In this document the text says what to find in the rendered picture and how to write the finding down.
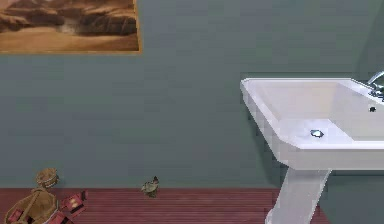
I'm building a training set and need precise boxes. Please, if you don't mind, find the small olive duck figurine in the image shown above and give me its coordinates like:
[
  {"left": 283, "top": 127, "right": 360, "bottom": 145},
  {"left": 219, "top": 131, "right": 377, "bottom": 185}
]
[{"left": 140, "top": 176, "right": 160, "bottom": 199}]

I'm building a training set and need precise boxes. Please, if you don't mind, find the white pedestal sink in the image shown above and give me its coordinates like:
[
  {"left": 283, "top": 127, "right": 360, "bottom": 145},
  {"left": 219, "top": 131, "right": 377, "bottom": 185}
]
[{"left": 239, "top": 77, "right": 384, "bottom": 224}]

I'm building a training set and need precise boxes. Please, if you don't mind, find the brown framed landscape picture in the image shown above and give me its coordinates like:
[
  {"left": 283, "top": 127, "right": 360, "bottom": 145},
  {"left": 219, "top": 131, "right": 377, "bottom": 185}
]
[{"left": 0, "top": 0, "right": 142, "bottom": 55}]

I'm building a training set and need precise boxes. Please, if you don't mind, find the red flat box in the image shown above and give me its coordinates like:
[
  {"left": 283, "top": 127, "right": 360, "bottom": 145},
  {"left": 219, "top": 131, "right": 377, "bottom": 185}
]
[
  {"left": 59, "top": 190, "right": 88, "bottom": 214},
  {"left": 46, "top": 211, "right": 75, "bottom": 224}
]

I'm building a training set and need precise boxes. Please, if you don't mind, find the chrome sink faucet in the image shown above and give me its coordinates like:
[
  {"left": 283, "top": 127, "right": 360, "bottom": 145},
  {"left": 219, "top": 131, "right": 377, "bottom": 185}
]
[{"left": 366, "top": 70, "right": 384, "bottom": 98}]

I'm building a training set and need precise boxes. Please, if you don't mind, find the brown round basket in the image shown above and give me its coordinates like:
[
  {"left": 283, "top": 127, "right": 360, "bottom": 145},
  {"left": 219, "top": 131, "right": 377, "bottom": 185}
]
[{"left": 35, "top": 167, "right": 60, "bottom": 189}]

